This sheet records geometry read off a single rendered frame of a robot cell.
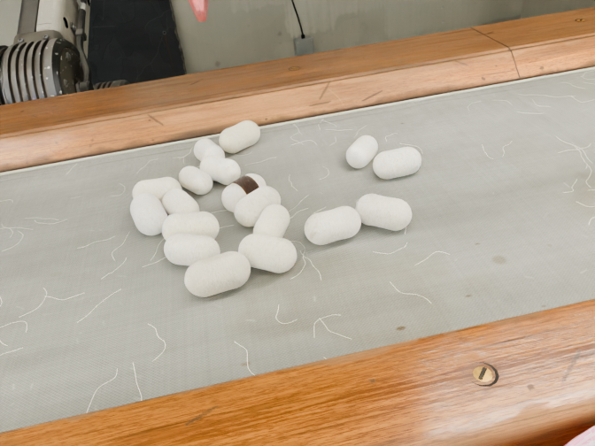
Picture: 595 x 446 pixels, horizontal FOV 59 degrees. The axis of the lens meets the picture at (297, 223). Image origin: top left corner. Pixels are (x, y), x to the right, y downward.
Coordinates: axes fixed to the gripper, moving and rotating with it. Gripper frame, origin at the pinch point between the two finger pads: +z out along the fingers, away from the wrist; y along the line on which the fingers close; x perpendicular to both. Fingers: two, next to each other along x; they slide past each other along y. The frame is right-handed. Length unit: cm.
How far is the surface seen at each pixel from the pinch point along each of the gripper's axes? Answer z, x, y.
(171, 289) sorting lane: 23.5, -6.2, -4.5
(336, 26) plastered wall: -110, 167, 56
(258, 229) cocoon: 20.8, -6.0, 1.1
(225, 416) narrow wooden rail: 30.4, -15.6, -1.7
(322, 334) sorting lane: 27.9, -10.2, 3.2
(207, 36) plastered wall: -109, 160, -1
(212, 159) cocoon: 13.2, 0.2, -1.1
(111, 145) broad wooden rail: 7.2, 7.3, -10.1
